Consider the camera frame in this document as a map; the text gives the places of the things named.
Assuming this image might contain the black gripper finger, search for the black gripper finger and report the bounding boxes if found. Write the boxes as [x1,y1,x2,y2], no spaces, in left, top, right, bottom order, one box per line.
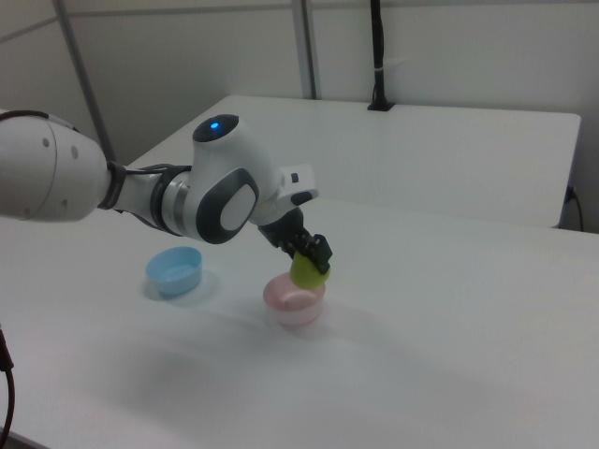
[303,231,335,275]
[283,235,311,259]

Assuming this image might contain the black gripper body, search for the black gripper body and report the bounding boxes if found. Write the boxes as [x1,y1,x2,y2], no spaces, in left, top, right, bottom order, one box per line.
[256,205,311,256]

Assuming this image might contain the green pear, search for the green pear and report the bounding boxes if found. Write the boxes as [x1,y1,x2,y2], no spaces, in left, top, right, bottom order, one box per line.
[288,251,332,289]

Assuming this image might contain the pink plastic bowl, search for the pink plastic bowl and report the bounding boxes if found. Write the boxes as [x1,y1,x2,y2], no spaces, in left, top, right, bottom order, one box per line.
[261,271,328,327]

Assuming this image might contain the blue plastic bowl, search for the blue plastic bowl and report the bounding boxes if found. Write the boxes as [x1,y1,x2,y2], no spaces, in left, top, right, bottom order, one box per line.
[144,246,205,300]

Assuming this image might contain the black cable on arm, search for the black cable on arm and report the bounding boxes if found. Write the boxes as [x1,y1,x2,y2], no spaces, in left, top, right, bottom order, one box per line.
[0,109,193,212]

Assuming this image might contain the grey partition frame post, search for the grey partition frame post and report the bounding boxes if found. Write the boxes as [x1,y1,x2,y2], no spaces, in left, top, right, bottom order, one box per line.
[54,0,117,166]
[290,0,325,100]

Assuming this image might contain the black camera stand pole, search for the black camera stand pole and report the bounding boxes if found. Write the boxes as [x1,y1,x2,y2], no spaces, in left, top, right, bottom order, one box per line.
[366,0,397,113]

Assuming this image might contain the black wall cable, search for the black wall cable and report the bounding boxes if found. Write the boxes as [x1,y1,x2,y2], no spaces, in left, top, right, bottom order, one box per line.
[564,185,585,232]

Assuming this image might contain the black hanging cable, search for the black hanging cable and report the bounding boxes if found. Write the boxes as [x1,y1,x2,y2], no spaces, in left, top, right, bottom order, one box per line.
[0,321,17,434]

